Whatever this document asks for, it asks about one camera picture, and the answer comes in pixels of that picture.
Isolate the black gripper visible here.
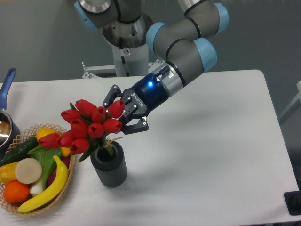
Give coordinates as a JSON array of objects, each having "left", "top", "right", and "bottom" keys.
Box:
[{"left": 103, "top": 73, "right": 169, "bottom": 135}]

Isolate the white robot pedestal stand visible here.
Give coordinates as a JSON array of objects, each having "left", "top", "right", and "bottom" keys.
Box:
[{"left": 82, "top": 44, "right": 165, "bottom": 79}]

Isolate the yellow banana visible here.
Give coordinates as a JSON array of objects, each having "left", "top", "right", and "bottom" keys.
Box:
[{"left": 17, "top": 155, "right": 68, "bottom": 213}]

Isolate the yellow bell pepper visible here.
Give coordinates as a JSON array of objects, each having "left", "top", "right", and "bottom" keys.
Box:
[{"left": 0, "top": 162, "right": 18, "bottom": 184}]

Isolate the blue handled saucepan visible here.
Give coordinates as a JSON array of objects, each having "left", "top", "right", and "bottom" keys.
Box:
[{"left": 0, "top": 68, "right": 20, "bottom": 159}]

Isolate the round beige disc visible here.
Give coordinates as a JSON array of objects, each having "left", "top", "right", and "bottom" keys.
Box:
[{"left": 15, "top": 158, "right": 42, "bottom": 184}]

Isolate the orange fruit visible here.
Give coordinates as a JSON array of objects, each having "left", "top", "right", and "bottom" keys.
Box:
[{"left": 3, "top": 180, "right": 30, "bottom": 203}]

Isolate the green bok choy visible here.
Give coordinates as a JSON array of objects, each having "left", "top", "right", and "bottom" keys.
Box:
[{"left": 28, "top": 147, "right": 62, "bottom": 196}]

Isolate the white frame at right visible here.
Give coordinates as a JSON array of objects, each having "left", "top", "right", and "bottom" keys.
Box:
[{"left": 278, "top": 81, "right": 301, "bottom": 124}]

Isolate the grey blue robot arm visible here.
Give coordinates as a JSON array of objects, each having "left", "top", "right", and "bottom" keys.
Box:
[{"left": 74, "top": 0, "right": 229, "bottom": 134}]

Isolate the red tulip bouquet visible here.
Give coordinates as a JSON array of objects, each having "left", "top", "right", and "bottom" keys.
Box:
[{"left": 27, "top": 99, "right": 126, "bottom": 163}]

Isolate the black device at table edge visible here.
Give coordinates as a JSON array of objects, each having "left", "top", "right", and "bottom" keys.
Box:
[{"left": 284, "top": 191, "right": 301, "bottom": 216}]

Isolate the yellow lemon squash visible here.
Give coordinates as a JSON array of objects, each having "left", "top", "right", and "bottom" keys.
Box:
[{"left": 36, "top": 127, "right": 61, "bottom": 149}]

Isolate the green cucumber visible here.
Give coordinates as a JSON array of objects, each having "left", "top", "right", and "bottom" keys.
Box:
[{"left": 0, "top": 137, "right": 38, "bottom": 166}]

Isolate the dark grey ribbed vase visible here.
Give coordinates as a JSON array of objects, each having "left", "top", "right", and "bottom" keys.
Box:
[{"left": 90, "top": 141, "right": 127, "bottom": 188}]

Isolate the woven wicker basket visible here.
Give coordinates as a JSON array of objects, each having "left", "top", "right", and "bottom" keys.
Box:
[{"left": 0, "top": 123, "right": 76, "bottom": 217}]

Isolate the dark red fruit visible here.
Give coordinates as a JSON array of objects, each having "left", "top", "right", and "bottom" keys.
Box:
[{"left": 47, "top": 157, "right": 70, "bottom": 187}]

